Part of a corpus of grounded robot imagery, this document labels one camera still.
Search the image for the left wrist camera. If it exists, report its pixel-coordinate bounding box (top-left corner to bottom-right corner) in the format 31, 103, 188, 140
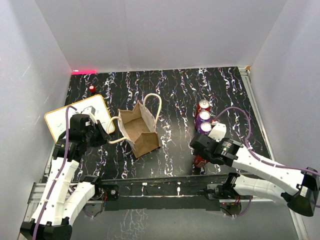
81, 106, 97, 124

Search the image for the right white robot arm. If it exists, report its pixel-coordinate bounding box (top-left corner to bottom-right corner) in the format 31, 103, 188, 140
189, 134, 320, 217

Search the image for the pink tape strip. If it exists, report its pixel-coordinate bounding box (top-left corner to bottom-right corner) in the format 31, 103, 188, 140
72, 70, 97, 75

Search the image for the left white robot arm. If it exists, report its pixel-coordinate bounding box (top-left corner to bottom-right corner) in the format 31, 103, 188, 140
20, 113, 111, 240

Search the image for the purple cable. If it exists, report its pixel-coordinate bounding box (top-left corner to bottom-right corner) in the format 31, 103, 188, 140
212, 106, 320, 218
32, 105, 78, 240

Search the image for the red cola can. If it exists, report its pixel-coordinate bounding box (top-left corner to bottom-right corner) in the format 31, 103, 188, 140
196, 99, 211, 112
193, 155, 209, 168

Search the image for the purple soda can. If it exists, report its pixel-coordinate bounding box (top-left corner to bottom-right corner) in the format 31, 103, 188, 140
198, 122, 212, 135
195, 110, 211, 123

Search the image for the red emergency stop button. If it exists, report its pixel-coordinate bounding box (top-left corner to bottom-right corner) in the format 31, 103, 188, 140
89, 85, 96, 94

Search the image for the yellow framed whiteboard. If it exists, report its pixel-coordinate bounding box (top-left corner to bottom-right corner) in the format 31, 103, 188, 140
44, 94, 116, 144

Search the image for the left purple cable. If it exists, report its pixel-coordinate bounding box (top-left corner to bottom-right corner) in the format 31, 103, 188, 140
32, 105, 78, 240

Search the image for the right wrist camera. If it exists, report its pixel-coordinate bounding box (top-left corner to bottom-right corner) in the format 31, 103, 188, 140
208, 123, 227, 142

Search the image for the canvas tote bag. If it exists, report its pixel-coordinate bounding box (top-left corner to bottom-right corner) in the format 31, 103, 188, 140
106, 93, 162, 158

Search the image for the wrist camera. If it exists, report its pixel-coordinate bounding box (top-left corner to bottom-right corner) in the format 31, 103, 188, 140
208, 123, 227, 142
81, 106, 97, 124

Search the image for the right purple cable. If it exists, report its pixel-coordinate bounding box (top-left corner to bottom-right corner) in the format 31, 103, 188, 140
212, 106, 320, 218

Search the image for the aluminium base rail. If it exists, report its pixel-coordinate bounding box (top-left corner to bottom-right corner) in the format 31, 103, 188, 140
22, 172, 308, 240

